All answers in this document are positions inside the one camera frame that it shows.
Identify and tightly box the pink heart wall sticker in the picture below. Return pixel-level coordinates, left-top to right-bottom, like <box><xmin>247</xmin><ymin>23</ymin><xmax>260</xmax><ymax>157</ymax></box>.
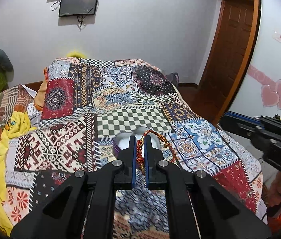
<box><xmin>261</xmin><ymin>79</ymin><xmax>281</xmax><ymax>110</ymax></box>

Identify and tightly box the brown wooden door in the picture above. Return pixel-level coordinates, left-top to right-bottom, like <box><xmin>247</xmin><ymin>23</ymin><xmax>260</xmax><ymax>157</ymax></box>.
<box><xmin>195</xmin><ymin>0</ymin><xmax>259</xmax><ymax>124</ymax></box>

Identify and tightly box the colourful patchwork bedspread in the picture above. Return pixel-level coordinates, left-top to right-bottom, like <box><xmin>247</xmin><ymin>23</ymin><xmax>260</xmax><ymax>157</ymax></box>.
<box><xmin>4</xmin><ymin>58</ymin><xmax>271</xmax><ymax>238</ymax></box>

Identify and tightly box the wall-mounted black monitor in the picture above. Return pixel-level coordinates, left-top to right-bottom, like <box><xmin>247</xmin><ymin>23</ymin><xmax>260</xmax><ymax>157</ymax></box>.
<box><xmin>59</xmin><ymin>0</ymin><xmax>98</xmax><ymax>17</ymax></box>

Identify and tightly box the red beaded thread bracelet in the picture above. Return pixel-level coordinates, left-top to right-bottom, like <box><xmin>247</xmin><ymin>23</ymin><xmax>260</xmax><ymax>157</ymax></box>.
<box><xmin>136</xmin><ymin>129</ymin><xmax>178</xmax><ymax>173</ymax></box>

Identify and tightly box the yellow braided cloth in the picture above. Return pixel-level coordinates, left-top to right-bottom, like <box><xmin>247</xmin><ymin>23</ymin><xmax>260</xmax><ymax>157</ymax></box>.
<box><xmin>0</xmin><ymin>111</ymin><xmax>36</xmax><ymax>236</ymax></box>

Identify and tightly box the purple heart-shaped tin box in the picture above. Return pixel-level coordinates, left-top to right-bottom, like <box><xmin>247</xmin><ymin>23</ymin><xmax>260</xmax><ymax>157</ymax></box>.
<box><xmin>113</xmin><ymin>127</ymin><xmax>162</xmax><ymax>155</ymax></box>

